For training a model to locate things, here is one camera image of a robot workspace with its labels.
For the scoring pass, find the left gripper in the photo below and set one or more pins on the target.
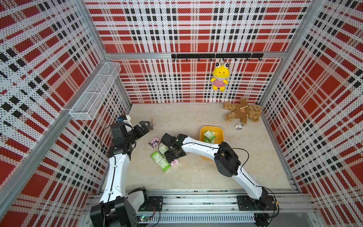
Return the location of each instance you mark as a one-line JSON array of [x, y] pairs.
[[145, 129]]

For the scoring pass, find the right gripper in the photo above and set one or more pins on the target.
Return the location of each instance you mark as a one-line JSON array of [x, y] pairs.
[[169, 157]]

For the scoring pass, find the pink tissue pack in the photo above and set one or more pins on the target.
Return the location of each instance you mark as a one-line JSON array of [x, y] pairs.
[[155, 142], [174, 162]]

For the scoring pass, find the green tissue pack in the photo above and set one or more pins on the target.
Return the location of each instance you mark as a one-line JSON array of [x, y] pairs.
[[207, 140], [156, 157], [214, 134], [210, 135], [164, 165], [163, 149]]

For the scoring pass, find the yellow plastic storage box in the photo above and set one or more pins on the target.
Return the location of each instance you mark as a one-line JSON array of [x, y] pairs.
[[216, 131]]

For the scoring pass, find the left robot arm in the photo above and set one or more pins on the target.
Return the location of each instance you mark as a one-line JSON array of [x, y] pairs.
[[117, 208]]

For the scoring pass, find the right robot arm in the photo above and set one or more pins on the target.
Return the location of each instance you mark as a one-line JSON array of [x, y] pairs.
[[227, 163]]

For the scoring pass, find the green tissue pack bottom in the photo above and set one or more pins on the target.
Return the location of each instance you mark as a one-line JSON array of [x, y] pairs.
[[164, 165]]

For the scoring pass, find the small white spotted toy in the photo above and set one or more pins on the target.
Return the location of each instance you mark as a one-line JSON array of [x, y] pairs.
[[239, 126]]

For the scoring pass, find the green circuit board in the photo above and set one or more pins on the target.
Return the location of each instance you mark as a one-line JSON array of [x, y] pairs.
[[143, 218]]

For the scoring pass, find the brown teddy bear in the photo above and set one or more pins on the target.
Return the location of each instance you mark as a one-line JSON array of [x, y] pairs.
[[243, 111]]

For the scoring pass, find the yellow frog plush toy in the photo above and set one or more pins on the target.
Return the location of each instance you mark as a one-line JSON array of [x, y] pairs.
[[220, 74]]

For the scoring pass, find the small keychain charm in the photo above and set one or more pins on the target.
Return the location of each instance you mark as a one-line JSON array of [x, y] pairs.
[[151, 124]]

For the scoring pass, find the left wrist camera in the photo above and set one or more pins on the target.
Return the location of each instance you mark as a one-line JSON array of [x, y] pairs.
[[126, 120]]

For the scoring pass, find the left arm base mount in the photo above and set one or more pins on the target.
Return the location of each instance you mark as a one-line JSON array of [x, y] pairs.
[[155, 203]]

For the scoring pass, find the white wire mesh basket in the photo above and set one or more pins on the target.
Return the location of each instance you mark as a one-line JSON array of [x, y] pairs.
[[89, 103]]

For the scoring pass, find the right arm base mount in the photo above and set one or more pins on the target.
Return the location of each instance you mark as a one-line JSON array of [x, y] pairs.
[[245, 203]]

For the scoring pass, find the black hook rail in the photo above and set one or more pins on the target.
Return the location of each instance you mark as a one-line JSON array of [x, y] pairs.
[[221, 56]]

